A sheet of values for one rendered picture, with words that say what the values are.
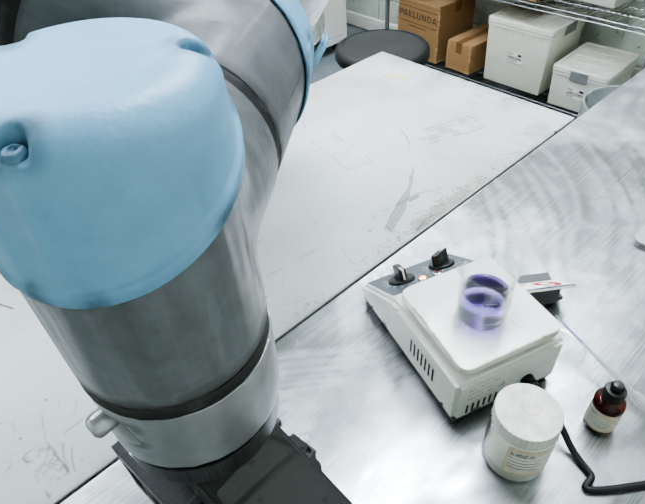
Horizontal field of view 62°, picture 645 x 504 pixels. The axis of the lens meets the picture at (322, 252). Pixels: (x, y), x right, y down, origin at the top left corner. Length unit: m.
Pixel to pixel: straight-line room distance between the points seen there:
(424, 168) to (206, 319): 0.78
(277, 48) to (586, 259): 0.63
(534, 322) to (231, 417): 0.42
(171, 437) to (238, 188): 0.10
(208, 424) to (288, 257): 0.56
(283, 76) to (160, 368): 0.12
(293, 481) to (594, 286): 0.56
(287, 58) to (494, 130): 0.83
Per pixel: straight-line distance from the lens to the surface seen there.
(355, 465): 0.57
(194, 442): 0.22
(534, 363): 0.59
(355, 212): 0.82
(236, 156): 0.15
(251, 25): 0.23
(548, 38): 2.81
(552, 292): 0.70
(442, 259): 0.67
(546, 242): 0.81
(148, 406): 0.19
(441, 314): 0.57
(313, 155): 0.96
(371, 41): 2.11
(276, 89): 0.22
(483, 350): 0.54
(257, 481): 0.27
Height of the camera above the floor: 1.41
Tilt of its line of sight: 43 degrees down
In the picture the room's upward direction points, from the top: 5 degrees counter-clockwise
